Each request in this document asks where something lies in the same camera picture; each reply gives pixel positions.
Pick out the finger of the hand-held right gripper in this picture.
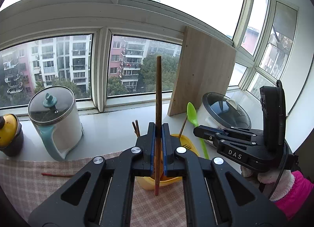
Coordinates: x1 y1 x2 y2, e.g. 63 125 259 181
198 125 264 138
193 129 264 145

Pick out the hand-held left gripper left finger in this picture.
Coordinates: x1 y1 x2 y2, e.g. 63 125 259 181
28 122 157 227

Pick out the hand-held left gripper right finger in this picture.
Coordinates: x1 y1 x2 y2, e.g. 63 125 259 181
161 123 288 227

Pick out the green plastic spoon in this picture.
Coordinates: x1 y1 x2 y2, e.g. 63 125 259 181
187 102 210 160

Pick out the yellow plastic container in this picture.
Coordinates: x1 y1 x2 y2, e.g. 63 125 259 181
135 134 200 191

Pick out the person's right forearm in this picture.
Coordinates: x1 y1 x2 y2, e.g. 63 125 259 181
268 169 314 221

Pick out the person's right hand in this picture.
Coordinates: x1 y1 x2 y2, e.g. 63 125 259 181
240 164 277 188

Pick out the white floral slow cooker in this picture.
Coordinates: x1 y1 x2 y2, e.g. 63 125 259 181
196 104 253 150

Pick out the light wooden board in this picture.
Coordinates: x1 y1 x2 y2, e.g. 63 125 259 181
167 26 236 117

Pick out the glass lid with teal knob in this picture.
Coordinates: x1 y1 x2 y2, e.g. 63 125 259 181
28 85 76 126

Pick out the pink checked tablecloth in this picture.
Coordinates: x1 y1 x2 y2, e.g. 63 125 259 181
0 151 189 227

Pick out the black clay pot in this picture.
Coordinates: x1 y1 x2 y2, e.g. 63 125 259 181
0 119 24 157

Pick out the yellow pot lid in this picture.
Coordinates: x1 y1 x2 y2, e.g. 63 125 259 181
0 114 19 147

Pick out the glass lid with white handle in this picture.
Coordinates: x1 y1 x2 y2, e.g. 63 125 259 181
202 92 252 129

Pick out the white cooker with teal handle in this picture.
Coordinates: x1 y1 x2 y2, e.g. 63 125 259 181
29 104 84 162

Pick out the white window frame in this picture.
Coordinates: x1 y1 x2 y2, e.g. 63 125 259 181
0 0 300 119

